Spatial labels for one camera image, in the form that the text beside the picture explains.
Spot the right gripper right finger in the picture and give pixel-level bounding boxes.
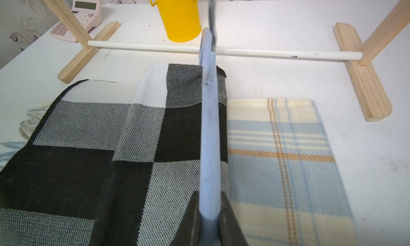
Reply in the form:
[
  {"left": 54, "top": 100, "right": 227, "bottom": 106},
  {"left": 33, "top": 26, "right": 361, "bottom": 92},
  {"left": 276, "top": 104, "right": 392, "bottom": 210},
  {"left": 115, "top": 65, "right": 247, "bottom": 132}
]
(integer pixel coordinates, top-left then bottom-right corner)
[{"left": 219, "top": 192, "right": 248, "bottom": 246}]

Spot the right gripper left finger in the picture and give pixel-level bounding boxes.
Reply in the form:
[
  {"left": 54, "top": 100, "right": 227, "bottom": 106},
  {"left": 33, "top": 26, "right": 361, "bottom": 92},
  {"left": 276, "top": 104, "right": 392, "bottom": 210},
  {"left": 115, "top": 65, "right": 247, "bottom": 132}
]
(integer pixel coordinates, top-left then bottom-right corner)
[{"left": 170, "top": 191, "right": 201, "bottom": 246}]

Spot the light blue clothes hanger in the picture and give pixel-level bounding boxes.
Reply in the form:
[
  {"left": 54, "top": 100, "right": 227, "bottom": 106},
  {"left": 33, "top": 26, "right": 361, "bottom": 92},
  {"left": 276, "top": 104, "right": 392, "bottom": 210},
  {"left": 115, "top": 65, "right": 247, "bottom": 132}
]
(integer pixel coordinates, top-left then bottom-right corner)
[{"left": 199, "top": 0, "right": 221, "bottom": 246}]

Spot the black white checkered scarf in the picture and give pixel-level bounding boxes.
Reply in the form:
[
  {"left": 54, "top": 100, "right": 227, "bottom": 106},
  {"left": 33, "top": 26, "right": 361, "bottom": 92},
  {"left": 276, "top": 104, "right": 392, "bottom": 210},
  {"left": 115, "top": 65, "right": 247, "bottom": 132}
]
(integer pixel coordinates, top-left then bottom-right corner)
[{"left": 0, "top": 63, "right": 228, "bottom": 246}]

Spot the blue cream plaid scarf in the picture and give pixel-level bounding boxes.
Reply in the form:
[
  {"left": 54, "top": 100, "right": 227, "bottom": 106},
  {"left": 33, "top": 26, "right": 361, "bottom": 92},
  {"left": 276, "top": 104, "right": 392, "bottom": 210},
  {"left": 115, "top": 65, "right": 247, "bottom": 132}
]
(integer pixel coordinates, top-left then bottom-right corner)
[{"left": 0, "top": 98, "right": 359, "bottom": 246}]

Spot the wooden clothes rack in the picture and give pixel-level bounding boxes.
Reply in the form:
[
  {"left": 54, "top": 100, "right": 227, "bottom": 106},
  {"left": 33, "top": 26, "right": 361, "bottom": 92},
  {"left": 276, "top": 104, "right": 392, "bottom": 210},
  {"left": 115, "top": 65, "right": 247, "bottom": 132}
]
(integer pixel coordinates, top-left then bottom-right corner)
[{"left": 44, "top": 0, "right": 410, "bottom": 122}]

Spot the yellow pencil bucket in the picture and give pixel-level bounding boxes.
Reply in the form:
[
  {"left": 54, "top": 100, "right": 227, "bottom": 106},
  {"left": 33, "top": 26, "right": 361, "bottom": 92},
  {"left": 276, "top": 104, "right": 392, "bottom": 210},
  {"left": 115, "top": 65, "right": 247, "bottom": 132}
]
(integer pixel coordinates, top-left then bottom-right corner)
[{"left": 149, "top": 0, "right": 201, "bottom": 43}]

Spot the pink calculator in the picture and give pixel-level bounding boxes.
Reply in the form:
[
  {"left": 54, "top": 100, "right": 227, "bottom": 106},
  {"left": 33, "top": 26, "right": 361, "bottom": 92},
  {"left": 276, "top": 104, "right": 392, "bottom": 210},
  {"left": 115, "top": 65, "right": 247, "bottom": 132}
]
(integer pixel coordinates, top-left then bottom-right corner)
[{"left": 50, "top": 0, "right": 102, "bottom": 43}]

